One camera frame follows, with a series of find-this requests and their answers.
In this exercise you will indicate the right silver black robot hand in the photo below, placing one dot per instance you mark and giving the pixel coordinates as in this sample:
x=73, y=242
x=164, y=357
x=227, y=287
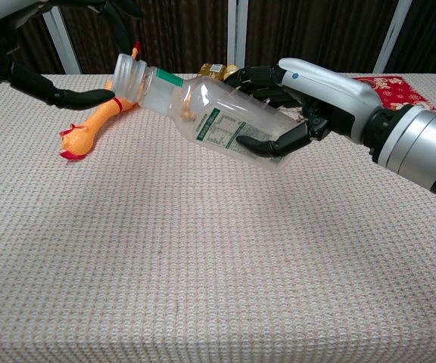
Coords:
x=327, y=90

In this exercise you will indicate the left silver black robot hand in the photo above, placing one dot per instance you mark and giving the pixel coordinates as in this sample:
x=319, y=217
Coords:
x=32, y=81

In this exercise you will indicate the clear plastic bottle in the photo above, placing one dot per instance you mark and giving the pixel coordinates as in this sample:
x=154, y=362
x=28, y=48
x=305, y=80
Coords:
x=210, y=109

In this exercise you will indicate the red spiral calendar notebook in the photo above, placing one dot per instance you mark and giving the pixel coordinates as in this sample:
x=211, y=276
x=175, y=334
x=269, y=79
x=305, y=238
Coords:
x=392, y=92

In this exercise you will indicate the orange rubber chicken toy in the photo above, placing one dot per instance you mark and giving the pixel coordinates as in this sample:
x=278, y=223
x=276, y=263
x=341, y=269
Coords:
x=78, y=141

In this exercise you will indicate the gold foil package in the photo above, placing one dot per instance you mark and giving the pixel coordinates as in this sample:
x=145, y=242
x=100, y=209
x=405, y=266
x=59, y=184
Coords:
x=210, y=70

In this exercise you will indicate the beige woven tablecloth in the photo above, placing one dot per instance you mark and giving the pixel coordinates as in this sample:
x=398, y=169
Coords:
x=165, y=246

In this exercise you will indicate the grey partition frame post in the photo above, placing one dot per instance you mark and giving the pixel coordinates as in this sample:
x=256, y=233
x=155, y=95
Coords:
x=237, y=34
x=64, y=45
x=390, y=38

